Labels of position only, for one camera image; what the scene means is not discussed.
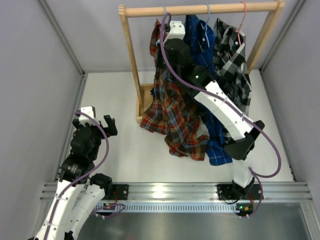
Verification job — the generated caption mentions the wooden clothes rack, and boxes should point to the wooden clothes rack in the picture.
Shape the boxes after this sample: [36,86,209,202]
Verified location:
[118,0,285,124]

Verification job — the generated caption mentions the pink wire hanger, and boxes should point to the pink wire hanger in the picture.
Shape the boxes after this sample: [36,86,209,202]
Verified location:
[228,1,248,58]

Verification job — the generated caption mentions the blue hanger with shirt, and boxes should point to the blue hanger with shirt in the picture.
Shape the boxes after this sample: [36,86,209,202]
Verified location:
[203,3,211,47]

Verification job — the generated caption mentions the red brown plaid shirt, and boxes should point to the red brown plaid shirt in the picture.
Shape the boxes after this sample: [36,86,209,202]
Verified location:
[139,20,209,161]

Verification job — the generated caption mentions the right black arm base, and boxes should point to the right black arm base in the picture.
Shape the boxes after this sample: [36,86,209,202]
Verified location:
[217,181,264,218]

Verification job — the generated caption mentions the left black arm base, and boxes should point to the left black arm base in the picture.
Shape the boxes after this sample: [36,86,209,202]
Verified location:
[89,173,129,218]

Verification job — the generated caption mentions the aluminium mounting rail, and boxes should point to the aluminium mounting rail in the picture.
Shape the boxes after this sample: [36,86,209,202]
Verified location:
[39,181,312,213]

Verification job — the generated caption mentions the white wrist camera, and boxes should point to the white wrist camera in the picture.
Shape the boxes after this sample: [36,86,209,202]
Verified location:
[78,106,96,126]
[163,20,186,44]

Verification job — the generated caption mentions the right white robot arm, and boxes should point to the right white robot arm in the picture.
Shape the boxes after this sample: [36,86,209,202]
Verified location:
[159,38,260,199]

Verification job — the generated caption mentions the blue plaid shirt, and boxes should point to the blue plaid shirt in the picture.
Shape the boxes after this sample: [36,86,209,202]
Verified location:
[184,15,232,166]

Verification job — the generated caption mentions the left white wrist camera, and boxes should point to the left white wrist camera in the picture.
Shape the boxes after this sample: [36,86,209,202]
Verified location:
[78,106,96,126]

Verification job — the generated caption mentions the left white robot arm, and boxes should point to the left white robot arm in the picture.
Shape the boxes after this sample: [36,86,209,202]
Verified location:
[33,112,118,240]

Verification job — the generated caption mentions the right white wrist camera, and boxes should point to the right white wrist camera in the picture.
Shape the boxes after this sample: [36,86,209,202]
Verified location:
[163,20,186,44]

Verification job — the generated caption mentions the black white plaid shirt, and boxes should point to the black white plaid shirt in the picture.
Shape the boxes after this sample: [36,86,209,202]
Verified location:
[213,18,252,116]

